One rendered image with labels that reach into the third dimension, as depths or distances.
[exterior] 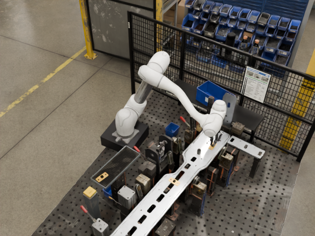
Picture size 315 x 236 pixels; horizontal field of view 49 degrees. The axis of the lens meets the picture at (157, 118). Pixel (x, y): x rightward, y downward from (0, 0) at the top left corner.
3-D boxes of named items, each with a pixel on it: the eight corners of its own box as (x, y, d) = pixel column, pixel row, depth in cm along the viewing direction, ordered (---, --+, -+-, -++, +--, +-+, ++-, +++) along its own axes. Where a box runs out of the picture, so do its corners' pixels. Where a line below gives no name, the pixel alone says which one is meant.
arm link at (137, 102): (119, 114, 309) (130, 99, 323) (135, 123, 310) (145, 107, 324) (147, 58, 249) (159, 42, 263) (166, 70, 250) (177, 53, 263)
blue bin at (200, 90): (221, 115, 294) (223, 104, 286) (195, 99, 310) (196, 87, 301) (233, 106, 303) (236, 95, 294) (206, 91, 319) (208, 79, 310)
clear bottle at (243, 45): (243, 61, 285) (247, 39, 271) (236, 58, 287) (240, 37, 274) (246, 57, 288) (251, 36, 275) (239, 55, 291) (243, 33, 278)
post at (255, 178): (256, 182, 284) (264, 159, 265) (243, 175, 289) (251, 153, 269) (259, 177, 288) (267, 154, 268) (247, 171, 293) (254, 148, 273)
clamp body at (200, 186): (199, 219, 259) (204, 193, 235) (185, 211, 264) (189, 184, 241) (205, 210, 265) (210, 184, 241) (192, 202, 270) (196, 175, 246)
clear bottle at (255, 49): (254, 64, 280) (259, 43, 267) (246, 62, 283) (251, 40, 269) (257, 61, 284) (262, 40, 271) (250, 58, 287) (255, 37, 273)
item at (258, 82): (263, 104, 288) (272, 74, 267) (239, 94, 298) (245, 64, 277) (264, 103, 289) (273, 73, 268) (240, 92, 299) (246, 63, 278)
